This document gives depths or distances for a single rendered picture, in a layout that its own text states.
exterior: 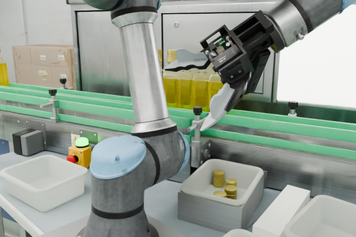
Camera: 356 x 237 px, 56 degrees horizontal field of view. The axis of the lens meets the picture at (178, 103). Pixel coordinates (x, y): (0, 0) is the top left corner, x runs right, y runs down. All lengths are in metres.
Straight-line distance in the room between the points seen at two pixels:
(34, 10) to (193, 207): 5.82
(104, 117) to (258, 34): 0.77
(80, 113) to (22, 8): 5.49
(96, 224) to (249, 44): 0.48
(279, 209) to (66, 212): 0.56
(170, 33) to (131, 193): 0.75
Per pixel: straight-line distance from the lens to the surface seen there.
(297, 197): 0.95
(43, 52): 5.22
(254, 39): 0.58
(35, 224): 0.97
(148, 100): 0.79
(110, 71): 1.54
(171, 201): 1.00
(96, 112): 1.23
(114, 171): 0.69
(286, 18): 0.58
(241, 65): 0.57
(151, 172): 0.75
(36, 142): 1.42
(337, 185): 1.06
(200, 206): 0.87
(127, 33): 0.81
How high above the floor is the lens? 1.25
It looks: 13 degrees down
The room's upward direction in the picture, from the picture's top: straight up
